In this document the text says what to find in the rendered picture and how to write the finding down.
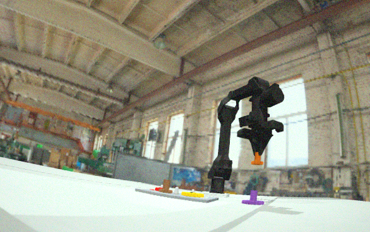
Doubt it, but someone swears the brown gear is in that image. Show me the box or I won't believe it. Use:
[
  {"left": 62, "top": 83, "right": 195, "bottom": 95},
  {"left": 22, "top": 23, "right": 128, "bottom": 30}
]
[{"left": 159, "top": 180, "right": 173, "bottom": 193}]

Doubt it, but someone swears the purple gear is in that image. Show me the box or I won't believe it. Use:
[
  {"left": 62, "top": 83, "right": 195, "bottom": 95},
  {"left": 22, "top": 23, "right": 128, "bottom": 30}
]
[{"left": 241, "top": 190, "right": 264, "bottom": 205}]

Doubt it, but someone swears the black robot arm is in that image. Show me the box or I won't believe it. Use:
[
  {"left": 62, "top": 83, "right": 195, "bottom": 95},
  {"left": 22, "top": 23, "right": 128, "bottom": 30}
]
[{"left": 207, "top": 76, "right": 285, "bottom": 194}]

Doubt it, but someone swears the orange gear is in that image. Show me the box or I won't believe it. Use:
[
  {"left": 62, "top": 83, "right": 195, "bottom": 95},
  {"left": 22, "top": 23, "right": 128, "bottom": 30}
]
[{"left": 251, "top": 152, "right": 263, "bottom": 165}]

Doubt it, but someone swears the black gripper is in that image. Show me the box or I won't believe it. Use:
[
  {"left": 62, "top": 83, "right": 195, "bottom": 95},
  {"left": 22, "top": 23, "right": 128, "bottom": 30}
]
[{"left": 237, "top": 109, "right": 284, "bottom": 156}]

